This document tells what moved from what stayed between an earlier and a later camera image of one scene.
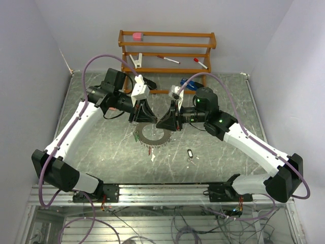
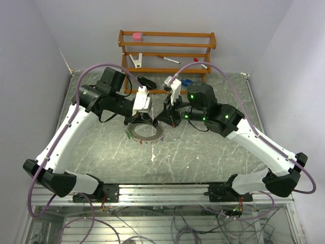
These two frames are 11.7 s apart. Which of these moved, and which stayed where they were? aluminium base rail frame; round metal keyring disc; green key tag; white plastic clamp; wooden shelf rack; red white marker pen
Moved: green key tag; round metal keyring disc
Stayed: white plastic clamp; red white marker pen; wooden shelf rack; aluminium base rail frame
